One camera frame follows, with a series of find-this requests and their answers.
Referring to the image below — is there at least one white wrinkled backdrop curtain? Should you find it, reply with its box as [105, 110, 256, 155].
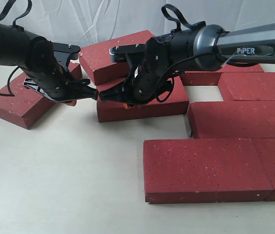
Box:
[2, 0, 275, 47]

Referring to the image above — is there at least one large red brick front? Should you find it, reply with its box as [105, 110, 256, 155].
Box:
[143, 138, 274, 204]

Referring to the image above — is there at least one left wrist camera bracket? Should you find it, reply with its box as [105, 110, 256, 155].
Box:
[52, 42, 81, 72]

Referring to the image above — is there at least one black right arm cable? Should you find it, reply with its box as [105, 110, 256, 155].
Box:
[151, 4, 228, 103]

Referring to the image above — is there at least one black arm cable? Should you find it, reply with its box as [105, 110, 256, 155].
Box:
[151, 4, 228, 103]
[0, 0, 33, 98]

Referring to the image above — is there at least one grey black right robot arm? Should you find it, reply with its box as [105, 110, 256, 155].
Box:
[99, 23, 275, 106]

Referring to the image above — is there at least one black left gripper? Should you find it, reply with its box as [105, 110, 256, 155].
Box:
[22, 37, 96, 106]

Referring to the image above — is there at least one red brick back row right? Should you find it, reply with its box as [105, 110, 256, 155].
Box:
[180, 65, 264, 86]

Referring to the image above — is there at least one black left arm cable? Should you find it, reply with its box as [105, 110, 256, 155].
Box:
[0, 0, 33, 98]

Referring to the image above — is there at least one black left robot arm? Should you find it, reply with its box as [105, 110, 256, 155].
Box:
[0, 24, 98, 103]

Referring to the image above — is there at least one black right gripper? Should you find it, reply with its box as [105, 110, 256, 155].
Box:
[99, 36, 174, 109]

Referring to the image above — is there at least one red brick right edge row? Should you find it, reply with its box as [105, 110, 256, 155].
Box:
[218, 72, 275, 101]

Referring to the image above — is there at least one red brick with white mark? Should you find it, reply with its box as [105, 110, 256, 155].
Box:
[96, 75, 190, 123]

